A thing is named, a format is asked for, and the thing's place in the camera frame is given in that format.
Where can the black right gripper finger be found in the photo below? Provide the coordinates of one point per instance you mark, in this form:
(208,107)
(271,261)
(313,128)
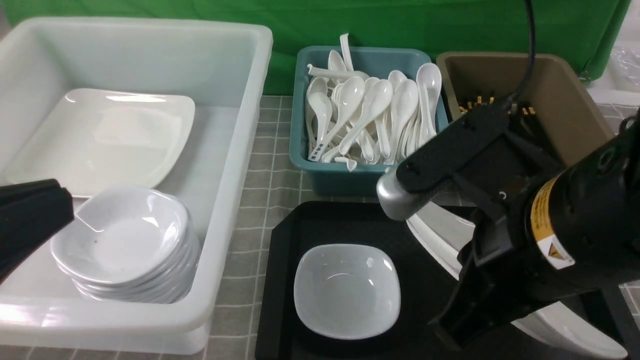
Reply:
(496,290)

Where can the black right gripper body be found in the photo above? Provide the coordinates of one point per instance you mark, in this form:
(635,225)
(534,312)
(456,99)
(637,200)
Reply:
(479,154)

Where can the white square plate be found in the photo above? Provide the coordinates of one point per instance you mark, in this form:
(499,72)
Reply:
(443,234)
(96,139)

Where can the small white bowl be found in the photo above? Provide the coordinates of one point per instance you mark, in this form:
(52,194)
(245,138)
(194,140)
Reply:
(347,291)

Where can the white ceramic soup spoon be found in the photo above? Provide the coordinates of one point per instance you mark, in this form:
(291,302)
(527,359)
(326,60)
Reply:
(335,74)

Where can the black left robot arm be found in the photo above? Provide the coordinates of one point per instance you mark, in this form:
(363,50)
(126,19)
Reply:
(30,214)

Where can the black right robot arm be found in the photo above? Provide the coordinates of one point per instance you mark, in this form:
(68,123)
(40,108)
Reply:
(542,232)

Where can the white square plate in bin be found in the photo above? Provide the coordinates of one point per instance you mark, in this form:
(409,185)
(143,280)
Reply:
(96,139)

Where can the bundle of black chopsticks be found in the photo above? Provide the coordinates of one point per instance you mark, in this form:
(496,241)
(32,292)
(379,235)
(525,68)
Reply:
(469,103)

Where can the brown plastic chopstick bin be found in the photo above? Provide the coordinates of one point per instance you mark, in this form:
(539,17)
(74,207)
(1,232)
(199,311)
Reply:
(565,110)

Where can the pile of white soup spoons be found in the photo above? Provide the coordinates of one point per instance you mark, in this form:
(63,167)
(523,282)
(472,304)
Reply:
(375,121)

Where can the green backdrop cloth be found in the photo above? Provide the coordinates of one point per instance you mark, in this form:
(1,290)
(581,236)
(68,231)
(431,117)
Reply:
(582,32)

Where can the clear plastic bag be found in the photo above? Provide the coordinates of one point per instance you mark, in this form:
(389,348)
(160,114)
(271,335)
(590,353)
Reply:
(625,66)

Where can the black serving tray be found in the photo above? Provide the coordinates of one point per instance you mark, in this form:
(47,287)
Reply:
(425,290)

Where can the grey checked tablecloth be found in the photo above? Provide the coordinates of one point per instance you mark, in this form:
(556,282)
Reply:
(273,187)

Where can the large white plastic bin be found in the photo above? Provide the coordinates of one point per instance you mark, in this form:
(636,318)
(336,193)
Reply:
(222,66)

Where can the stack of white bowls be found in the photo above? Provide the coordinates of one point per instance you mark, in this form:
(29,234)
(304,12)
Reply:
(130,244)

